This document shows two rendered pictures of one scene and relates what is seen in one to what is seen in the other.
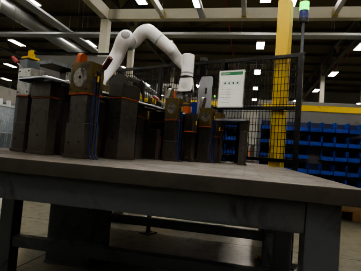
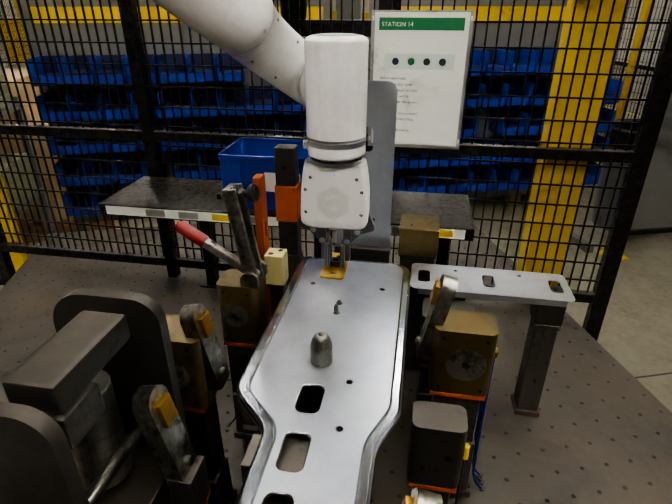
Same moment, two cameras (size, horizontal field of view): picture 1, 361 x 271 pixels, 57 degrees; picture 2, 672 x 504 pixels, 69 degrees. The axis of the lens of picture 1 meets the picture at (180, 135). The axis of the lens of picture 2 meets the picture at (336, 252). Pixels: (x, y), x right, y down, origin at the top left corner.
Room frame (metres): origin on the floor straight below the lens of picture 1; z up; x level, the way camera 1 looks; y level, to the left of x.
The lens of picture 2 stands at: (1.63, 0.24, 1.47)
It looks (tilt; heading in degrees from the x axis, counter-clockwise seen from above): 27 degrees down; 339
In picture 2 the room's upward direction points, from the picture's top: straight up
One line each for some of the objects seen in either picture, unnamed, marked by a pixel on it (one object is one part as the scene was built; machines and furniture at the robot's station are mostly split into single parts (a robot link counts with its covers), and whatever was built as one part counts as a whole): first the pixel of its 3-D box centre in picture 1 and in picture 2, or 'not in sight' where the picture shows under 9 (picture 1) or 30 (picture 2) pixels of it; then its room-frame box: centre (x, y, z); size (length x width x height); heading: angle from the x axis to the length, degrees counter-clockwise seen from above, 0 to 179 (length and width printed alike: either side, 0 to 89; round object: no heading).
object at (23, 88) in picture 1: (25, 111); not in sight; (1.46, 0.69, 0.88); 0.12 x 0.07 x 0.36; 59
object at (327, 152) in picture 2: (186, 75); (334, 146); (2.27, -0.01, 1.28); 0.09 x 0.08 x 0.03; 59
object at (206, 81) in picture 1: (204, 98); (364, 169); (2.49, -0.16, 1.17); 0.12 x 0.01 x 0.34; 59
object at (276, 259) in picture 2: not in sight; (280, 333); (2.40, 0.05, 0.88); 0.04 x 0.04 x 0.37; 59
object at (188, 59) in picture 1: (187, 63); (335, 86); (2.27, -0.01, 1.37); 0.09 x 0.08 x 0.13; 0
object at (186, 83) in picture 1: (186, 84); (336, 187); (2.27, -0.01, 1.22); 0.10 x 0.07 x 0.11; 59
